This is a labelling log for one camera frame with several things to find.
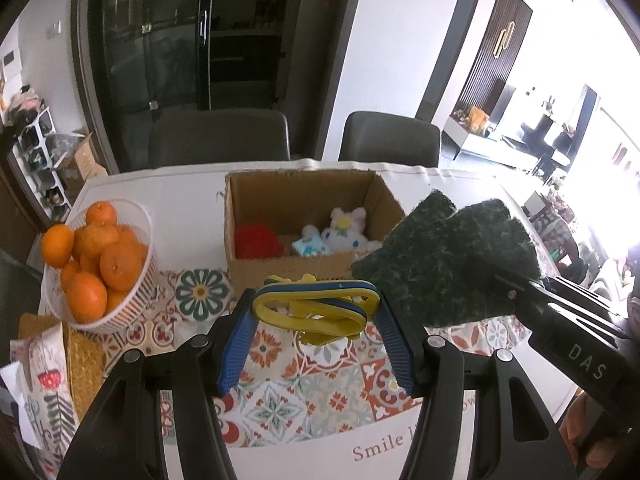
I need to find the dark grey chair right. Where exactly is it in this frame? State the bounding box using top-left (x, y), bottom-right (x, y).
top-left (340, 110), bottom-right (442, 168)

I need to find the small cardboard box on floor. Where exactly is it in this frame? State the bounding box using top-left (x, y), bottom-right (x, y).
top-left (55, 134), bottom-right (107, 191)

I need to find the person's hand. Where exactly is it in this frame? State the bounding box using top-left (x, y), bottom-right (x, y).
top-left (558, 391), bottom-right (637, 470)

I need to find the light blue plush toy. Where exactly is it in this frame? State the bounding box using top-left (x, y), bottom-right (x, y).
top-left (292, 224), bottom-right (333, 257)

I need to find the white plastic fruit basket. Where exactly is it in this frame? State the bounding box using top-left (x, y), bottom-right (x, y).
top-left (41, 198), bottom-right (157, 334)

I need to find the floral paper bag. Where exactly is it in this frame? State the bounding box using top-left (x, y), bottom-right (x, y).
top-left (1, 323), bottom-right (79, 479)

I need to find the woven straw placemat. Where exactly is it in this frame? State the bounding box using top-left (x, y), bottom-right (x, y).
top-left (18, 313), bottom-right (103, 420)

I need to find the brown cardboard box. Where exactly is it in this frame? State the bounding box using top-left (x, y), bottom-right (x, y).
top-left (224, 169), bottom-right (405, 292)

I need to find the dark grey chair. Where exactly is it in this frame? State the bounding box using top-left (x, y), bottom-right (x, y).
top-left (340, 110), bottom-right (442, 168)
top-left (149, 108), bottom-right (291, 168)

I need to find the yellow blue striped band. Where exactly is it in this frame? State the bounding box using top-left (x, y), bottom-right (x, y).
top-left (252, 274), bottom-right (382, 347)

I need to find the red fluffy pom-pom toy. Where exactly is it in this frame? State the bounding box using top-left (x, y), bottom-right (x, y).
top-left (234, 223), bottom-right (282, 260)

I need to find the orange fruit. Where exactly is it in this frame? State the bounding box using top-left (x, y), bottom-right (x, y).
top-left (41, 224), bottom-right (75, 269)
top-left (100, 242), bottom-right (146, 292)
top-left (66, 272), bottom-right (107, 324)
top-left (85, 200), bottom-right (118, 226)

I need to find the white shoe rack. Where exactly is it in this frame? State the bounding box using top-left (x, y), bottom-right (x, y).
top-left (8, 107), bottom-right (72, 230)

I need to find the patterned floral tablecloth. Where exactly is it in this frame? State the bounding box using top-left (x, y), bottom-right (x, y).
top-left (98, 266), bottom-right (576, 449)

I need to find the dark green scouring pad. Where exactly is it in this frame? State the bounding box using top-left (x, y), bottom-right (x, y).
top-left (350, 190), bottom-right (541, 328)

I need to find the white plush bunny toy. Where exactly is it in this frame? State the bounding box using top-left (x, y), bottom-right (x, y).
top-left (320, 207), bottom-right (382, 254)

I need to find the dark grey chair left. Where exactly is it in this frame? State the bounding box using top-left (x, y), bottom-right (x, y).
top-left (149, 108), bottom-right (291, 168)

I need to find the black glass cabinet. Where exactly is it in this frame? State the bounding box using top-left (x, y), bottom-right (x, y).
top-left (72, 0), bottom-right (358, 172)

